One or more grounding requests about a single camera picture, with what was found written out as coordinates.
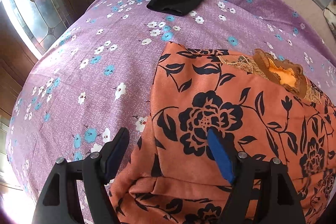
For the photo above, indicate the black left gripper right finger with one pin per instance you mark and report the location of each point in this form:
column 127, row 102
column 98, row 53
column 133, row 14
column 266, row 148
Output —
column 262, row 191

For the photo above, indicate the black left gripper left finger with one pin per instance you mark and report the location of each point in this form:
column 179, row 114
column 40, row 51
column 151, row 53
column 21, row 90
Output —
column 59, row 199

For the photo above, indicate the orange black floral garment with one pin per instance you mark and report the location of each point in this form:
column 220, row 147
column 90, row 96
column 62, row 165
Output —
column 217, row 121

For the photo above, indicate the purple floral bed sheet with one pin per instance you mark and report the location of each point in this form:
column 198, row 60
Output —
column 97, row 77

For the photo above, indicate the cream floral blanket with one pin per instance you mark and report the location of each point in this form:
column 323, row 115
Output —
column 330, row 15

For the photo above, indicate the stained glass window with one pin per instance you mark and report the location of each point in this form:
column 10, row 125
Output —
column 39, row 23

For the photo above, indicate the dark wooden window frame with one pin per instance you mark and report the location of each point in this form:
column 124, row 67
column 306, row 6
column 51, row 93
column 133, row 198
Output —
column 17, row 60

